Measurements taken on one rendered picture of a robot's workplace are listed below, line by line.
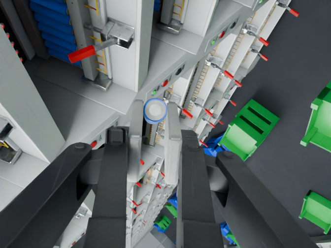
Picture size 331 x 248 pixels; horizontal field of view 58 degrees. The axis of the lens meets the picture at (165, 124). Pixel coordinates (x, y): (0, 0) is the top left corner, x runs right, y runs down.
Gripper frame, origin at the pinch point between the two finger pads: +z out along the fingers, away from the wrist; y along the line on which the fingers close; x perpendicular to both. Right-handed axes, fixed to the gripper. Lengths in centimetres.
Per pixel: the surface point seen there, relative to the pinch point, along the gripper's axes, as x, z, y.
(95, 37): 2.9, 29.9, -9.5
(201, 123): -54, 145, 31
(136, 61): -0.3, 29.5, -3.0
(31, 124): -6.8, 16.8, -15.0
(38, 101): -3.8, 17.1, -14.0
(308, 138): -28, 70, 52
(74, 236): -72, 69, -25
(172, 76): -5.5, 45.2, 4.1
